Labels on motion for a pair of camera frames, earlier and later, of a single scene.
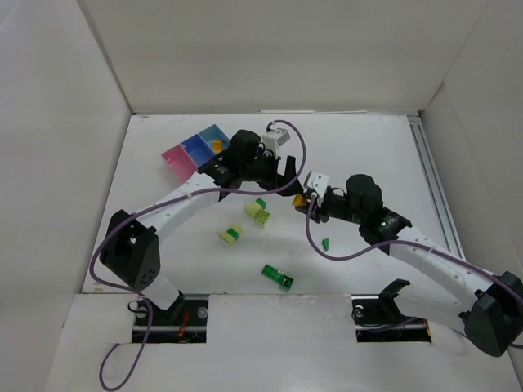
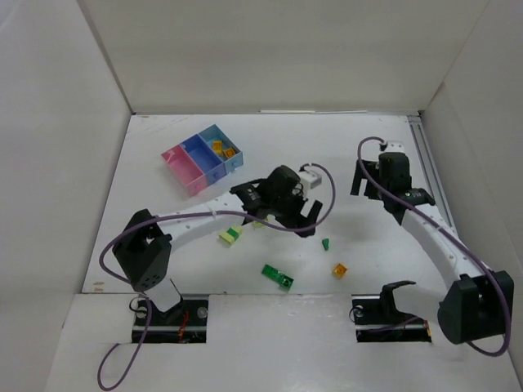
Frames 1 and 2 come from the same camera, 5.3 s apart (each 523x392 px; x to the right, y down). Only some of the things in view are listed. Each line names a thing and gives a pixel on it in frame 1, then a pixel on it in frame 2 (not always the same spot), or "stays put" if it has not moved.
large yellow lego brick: x=217 y=146 stays put
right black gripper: x=319 y=207 -> x=372 y=180
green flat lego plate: x=279 y=278 stays put
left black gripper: x=276 y=175 -> x=294 y=210
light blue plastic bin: x=213 y=133 stays put
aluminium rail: x=431 y=171 stays put
